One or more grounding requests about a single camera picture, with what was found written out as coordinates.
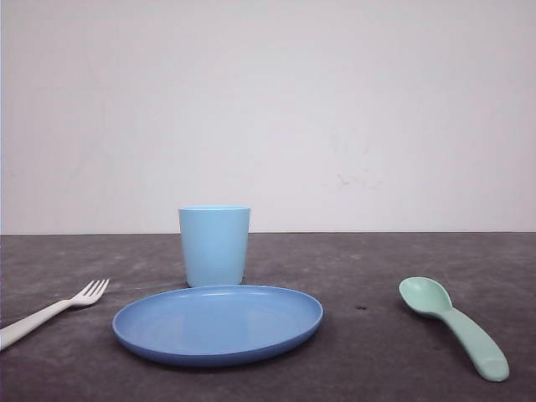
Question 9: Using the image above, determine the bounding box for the mint green plastic spoon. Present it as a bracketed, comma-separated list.
[399, 276, 510, 382]

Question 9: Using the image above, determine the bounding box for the white plastic fork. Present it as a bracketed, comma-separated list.
[1, 279, 110, 351]

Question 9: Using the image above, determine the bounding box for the blue plastic plate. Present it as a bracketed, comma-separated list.
[112, 285, 324, 368]

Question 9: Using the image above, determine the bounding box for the light blue plastic cup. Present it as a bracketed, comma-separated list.
[178, 205, 250, 287]

